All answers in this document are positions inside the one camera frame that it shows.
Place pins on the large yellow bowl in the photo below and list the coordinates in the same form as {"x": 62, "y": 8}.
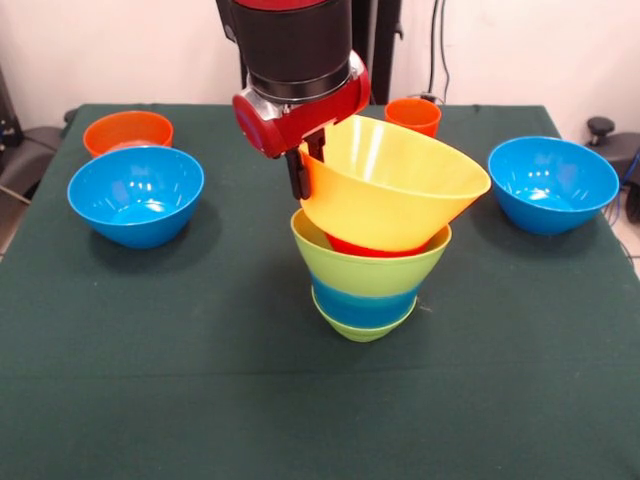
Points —
{"x": 400, "y": 200}

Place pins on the orange bowl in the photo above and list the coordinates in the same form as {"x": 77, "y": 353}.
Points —
{"x": 120, "y": 127}

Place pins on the grey base leg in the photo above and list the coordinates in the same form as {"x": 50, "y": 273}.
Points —
{"x": 30, "y": 150}

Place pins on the black chair base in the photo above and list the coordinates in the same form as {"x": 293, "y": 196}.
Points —
{"x": 615, "y": 155}

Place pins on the small pink bowl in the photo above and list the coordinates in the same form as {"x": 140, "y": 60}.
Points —
{"x": 350, "y": 247}

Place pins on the orange cup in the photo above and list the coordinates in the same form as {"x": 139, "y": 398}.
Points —
{"x": 415, "y": 117}

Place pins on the small ribbed blue bowl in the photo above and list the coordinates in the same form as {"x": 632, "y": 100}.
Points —
{"x": 362, "y": 310}

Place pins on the small green bowl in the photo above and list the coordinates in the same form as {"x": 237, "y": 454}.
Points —
{"x": 362, "y": 335}

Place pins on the dark green table cloth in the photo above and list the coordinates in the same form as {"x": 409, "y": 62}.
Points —
{"x": 200, "y": 400}

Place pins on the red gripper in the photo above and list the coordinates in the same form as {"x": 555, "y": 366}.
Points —
{"x": 260, "y": 130}

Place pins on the large green bowl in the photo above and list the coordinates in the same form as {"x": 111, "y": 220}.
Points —
{"x": 365, "y": 275}

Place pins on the large blue bowl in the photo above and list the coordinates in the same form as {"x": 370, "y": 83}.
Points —
{"x": 552, "y": 175}
{"x": 100, "y": 185}

